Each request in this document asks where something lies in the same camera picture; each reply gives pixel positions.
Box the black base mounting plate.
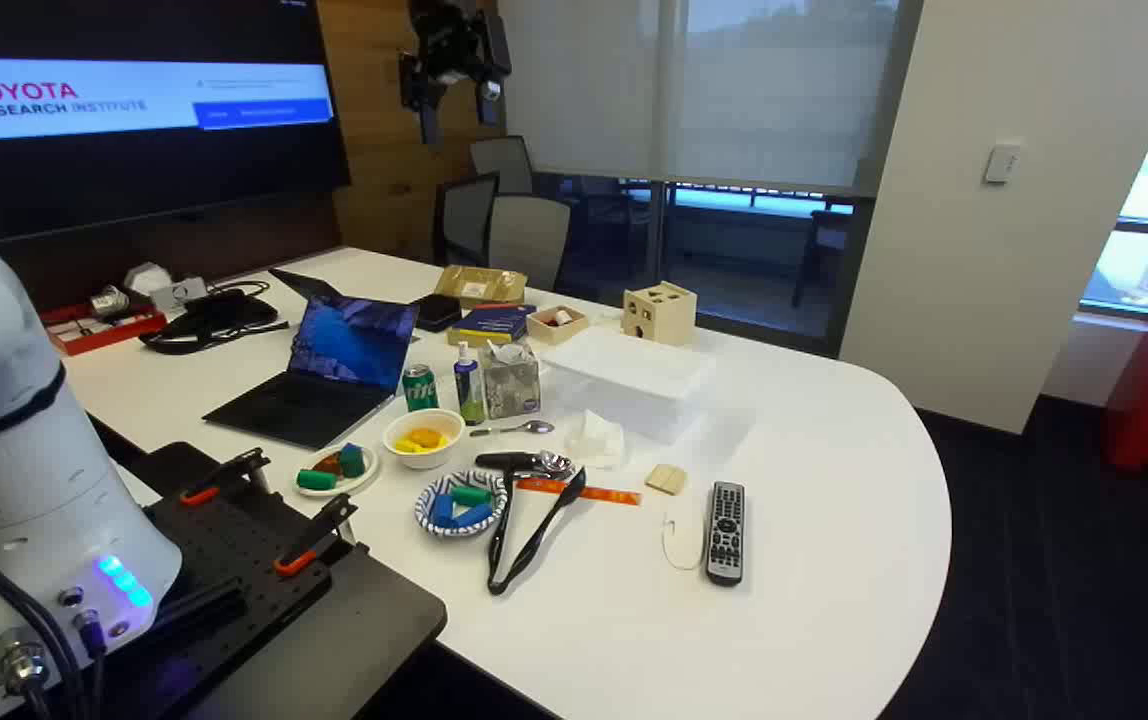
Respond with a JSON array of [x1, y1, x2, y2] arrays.
[[58, 443, 447, 720]]

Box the white cardboard box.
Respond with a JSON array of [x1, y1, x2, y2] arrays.
[[544, 328, 716, 441]]

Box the white bowl with yellow food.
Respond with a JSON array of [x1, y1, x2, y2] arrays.
[[386, 407, 470, 471]]

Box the black cable bundle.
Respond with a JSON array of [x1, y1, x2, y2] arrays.
[[141, 287, 291, 354]]

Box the orange ruler strip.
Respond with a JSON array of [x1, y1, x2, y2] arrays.
[[514, 477, 643, 512]]

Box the blue patterned right plate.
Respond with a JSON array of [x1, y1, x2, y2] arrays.
[[415, 471, 509, 540]]

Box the white device on red box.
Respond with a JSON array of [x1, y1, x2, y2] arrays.
[[92, 259, 210, 320]]

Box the grey office chair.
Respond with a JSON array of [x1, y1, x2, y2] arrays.
[[489, 194, 571, 287]]

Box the small wooden square tile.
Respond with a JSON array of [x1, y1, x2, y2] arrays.
[[643, 464, 689, 495]]

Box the black tongs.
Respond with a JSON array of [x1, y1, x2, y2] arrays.
[[477, 450, 587, 595]]

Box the white wall switch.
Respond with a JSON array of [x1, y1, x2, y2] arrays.
[[981, 141, 1022, 186]]

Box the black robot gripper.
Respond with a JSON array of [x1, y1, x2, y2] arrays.
[[399, 0, 514, 142]]

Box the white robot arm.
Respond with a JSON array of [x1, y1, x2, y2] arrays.
[[0, 0, 347, 710]]

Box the stack of books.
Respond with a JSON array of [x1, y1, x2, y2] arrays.
[[447, 304, 527, 346]]

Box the black orange clamp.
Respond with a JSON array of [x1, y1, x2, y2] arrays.
[[272, 495, 356, 581], [176, 448, 270, 508]]

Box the grey remote control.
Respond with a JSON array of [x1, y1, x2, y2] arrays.
[[706, 479, 743, 587]]

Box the green small can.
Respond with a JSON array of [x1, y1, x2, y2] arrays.
[[399, 365, 436, 407]]

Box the red flat box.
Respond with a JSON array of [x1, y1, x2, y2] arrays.
[[46, 304, 164, 354]]

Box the white string loop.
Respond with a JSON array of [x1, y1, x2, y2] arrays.
[[658, 512, 710, 577]]

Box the wall television screen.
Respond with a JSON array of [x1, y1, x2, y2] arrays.
[[0, 0, 347, 242]]

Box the black office chair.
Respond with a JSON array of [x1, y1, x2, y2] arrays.
[[431, 170, 499, 264]]

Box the wooden shape sorter cube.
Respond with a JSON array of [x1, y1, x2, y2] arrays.
[[622, 278, 696, 345]]

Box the small white left plate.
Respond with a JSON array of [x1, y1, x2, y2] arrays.
[[291, 443, 380, 498]]

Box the white crumpled tissue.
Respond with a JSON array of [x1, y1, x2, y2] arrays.
[[565, 410, 630, 468]]

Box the small wooden tray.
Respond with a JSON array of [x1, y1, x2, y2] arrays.
[[527, 304, 587, 345]]

